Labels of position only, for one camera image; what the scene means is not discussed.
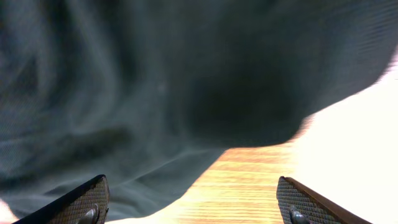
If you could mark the black shorts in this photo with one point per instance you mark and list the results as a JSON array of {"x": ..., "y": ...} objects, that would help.
[{"x": 150, "y": 93}]

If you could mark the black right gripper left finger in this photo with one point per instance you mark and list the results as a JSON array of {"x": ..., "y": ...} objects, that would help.
[{"x": 86, "y": 204}]

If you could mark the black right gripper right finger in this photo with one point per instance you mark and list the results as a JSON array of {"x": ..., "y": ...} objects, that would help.
[{"x": 300, "y": 204}]

